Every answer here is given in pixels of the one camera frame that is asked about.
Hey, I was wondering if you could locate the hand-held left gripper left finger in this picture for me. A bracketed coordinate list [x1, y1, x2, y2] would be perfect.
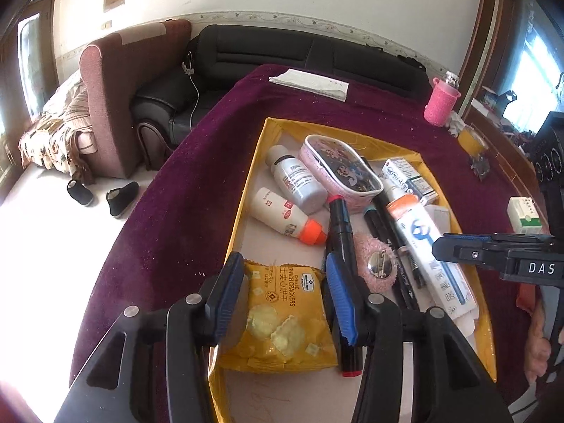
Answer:
[53, 251, 247, 423]

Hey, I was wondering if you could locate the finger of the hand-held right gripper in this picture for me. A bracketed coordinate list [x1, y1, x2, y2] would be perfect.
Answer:
[433, 240, 507, 269]
[443, 232, 556, 247]

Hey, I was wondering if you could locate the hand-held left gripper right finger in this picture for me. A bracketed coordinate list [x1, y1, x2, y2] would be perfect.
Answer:
[324, 253, 514, 423]

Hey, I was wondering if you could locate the yellow cracker packet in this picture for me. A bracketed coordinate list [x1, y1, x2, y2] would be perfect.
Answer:
[219, 259, 339, 375]

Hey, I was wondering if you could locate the cartoon print pink pencil case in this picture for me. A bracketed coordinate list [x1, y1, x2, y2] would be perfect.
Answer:
[299, 134, 384, 212]

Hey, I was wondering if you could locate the person's right hand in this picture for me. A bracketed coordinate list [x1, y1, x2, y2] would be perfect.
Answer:
[526, 293, 551, 384]

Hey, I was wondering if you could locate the large white green medicine box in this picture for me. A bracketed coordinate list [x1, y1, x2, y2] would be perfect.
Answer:
[507, 197, 544, 235]

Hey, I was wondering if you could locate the white flat packet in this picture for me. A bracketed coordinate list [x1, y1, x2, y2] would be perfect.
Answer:
[425, 203, 452, 239]

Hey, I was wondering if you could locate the pink fuzzy metal badge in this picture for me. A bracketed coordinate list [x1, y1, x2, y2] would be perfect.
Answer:
[352, 231, 399, 294]

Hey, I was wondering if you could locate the small dark blue medicine box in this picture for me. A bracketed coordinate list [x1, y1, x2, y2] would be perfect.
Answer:
[407, 176, 440, 206]

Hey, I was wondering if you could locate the black plastic packet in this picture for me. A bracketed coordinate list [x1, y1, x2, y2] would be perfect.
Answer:
[469, 152, 491, 181]

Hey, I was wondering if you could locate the black marker red cap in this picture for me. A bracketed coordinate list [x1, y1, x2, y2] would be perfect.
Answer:
[326, 194, 364, 378]

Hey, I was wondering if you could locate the black marker blue cap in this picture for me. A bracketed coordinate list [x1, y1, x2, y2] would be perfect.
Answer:
[362, 204, 399, 256]

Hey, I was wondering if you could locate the small white blue medicine box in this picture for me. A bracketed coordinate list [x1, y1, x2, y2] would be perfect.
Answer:
[381, 156, 426, 186]

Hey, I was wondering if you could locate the white bottle orange cap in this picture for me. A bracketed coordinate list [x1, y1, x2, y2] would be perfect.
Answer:
[250, 187, 327, 245]

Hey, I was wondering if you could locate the pile of small clutter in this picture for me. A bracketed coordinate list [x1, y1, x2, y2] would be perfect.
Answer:
[476, 84, 538, 142]

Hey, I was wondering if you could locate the white bottle grey label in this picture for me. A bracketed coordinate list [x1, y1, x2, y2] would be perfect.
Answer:
[265, 145, 329, 212]

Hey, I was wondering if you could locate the pink knitted sleeve bottle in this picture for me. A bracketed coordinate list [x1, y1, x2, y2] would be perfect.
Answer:
[424, 72, 461, 126]

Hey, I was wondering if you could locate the purple velvet tablecloth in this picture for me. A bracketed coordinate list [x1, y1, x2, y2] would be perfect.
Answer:
[68, 64, 564, 423]

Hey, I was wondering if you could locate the black cloth shoe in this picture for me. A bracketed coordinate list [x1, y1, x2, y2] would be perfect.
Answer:
[107, 182, 139, 219]
[67, 179, 94, 207]

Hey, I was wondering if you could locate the bright window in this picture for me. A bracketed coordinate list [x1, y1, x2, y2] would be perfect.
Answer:
[515, 0, 564, 111]

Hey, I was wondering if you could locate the black cloth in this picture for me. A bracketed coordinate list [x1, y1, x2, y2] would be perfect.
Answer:
[397, 54, 427, 71]

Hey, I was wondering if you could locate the white folded paper tissue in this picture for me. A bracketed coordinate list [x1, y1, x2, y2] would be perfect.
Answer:
[269, 69, 350, 101]

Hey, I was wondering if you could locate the brown fabric armchair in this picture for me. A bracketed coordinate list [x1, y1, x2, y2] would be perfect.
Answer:
[79, 20, 192, 180]

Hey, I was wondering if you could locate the patterned brown white blanket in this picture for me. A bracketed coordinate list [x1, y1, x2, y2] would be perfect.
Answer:
[18, 79, 95, 185]

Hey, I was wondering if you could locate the black leather sofa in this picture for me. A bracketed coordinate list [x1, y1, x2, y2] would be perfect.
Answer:
[132, 24, 430, 146]

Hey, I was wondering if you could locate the wooden door frame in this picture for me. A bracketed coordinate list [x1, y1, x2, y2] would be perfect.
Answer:
[458, 0, 516, 111]

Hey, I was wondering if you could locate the white charger cable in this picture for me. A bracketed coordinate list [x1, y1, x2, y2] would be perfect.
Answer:
[182, 50, 201, 128]

